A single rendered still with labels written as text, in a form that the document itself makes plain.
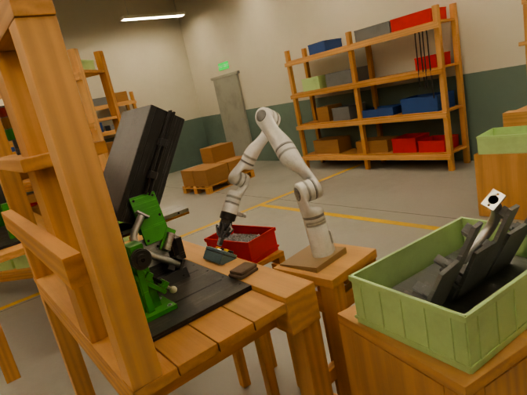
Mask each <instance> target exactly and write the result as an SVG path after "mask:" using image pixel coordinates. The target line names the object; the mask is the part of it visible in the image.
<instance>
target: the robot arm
mask: <svg viewBox="0 0 527 395"><path fill-rule="evenodd" d="M255 119H256V123H257V124H258V126H259V127H260V129H261V130H262V131H261V133H260V134H259V136H258V137H257V138H256V139H255V140H254V141H253V142H252V143H251V144H250V145H249V146H248V147H247V148H246V149H245V152H244V154H243V155H242V158H241V160H240V162H239V163H238V164H237V165H236V166H235V167H234V168H233V170H232V171H231V172H230V174H229V176H228V181H229V183H231V184H233V185H235V186H238V189H237V190H229V191H228V192H227V196H226V199H225V202H224V205H223V207H222V210H221V213H220V218H221V221H220V224H219V225H217V224H216V235H218V237H219V238H218V241H217V245H219V246H222V244H223V242H224V239H225V238H228V237H229V236H230V234H231V233H232V232H233V231H234V229H233V228H232V227H231V226H232V222H234V221H235V219H236V216H239V217H244V218H245V217H246V213H243V212H238V207H239V204H240V200H241V198H242V195H243V194H244V192H245V190H246V188H247V187H248V185H249V183H250V177H249V175H247V174H245V173H243V172H242V171H243V170H244V169H247V170H251V169H253V166H254V165H255V163H256V160H257V158H258V157H259V155H260V152H261V151H262V149H263V148H264V146H265V145H266V144H267V142H268V141H269V142H270V144H271V146H272V148H273V149H274V152H275V153H276V155H277V157H278V159H279V161H280V162H281V163H282V164H283V165H284V166H285V167H287V168H288V169H291V170H293V171H294V172H296V173H298V174H299V175H300V176H301V177H302V178H303V179H304V180H303V181H300V182H298V183H295V184H294V187H293V189H294V194H295V196H296V200H297V203H298V205H299V209H300V213H301V215H302V217H303V222H304V226H305V228H306V231H307V237H308V240H309V243H310V246H311V251H312V255H313V257H315V258H324V257H326V256H329V255H332V254H333V253H334V251H336V249H335V246H334V243H333V237H332V235H331V231H330V230H328V227H327V223H326V220H325V215H324V212H323V209H322V208H321V207H311V206H310V205H309V204H308V202H309V201H313V200H315V199H318V198H320V197H321V196H322V194H323V191H322V186H321V184H320V183H319V181H318V180H317V178H316V177H315V176H314V174H313V173H312V171H311V170H310V169H309V168H308V166H307V165H306V163H305V161H304V160H303V159H302V157H301V155H300V153H299V151H298V150H297V148H296V146H295V144H294V143H293V141H292V140H291V139H290V138H289V137H288V136H287V135H286V134H285V133H284V132H283V131H282V130H281V129H280V128H279V127H278V126H279V124H280V121H281V117H280V114H279V113H278V112H276V111H273V110H272V109H270V108H268V107H261V108H259V109H258V110H257V111H256V115H255Z"/></svg>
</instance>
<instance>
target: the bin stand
mask: <svg viewBox="0 0 527 395"><path fill-rule="evenodd" d="M284 261H285V256H284V251H282V250H277V251H275V252H273V253H272V254H270V255H269V256H267V257H266V258H264V259H262V260H261V261H259V262H258V263H257V264H260V265H262V266H263V265H265V264H267V263H269V262H273V263H272V264H271V265H272V269H273V268H274V267H276V266H277V265H279V264H280V263H283V262H284ZM286 334H287V339H288V343H289V349H290V353H291V358H292V361H293V368H294V372H295V376H296V382H297V386H298V387H300V385H299V381H298V378H297V373H296V366H295V363H294V359H293V352H292V348H291V344H290V341H289V334H288V333H286ZM254 341H255V344H256V351H257V354H258V358H259V362H260V367H261V371H262V375H263V380H264V385H265V388H266V391H267V395H280V393H279V389H278V383H277V379H276V375H275V372H274V368H275V367H277V366H278V365H277V361H276V357H275V354H274V347H273V343H272V340H271V333H270V332H267V333H266V334H264V335H262V336H261V337H259V338H258V339H256V340H254ZM232 355H233V358H234V364H235V367H236V371H237V374H238V380H239V383H240V386H242V387H243V388H246V387H247V386H249V385H251V381H250V377H249V372H248V368H247V365H246V361H245V355H244V352H243V349H242V348H241V349H240V350H238V351H237V352H235V353H233V354H232Z"/></svg>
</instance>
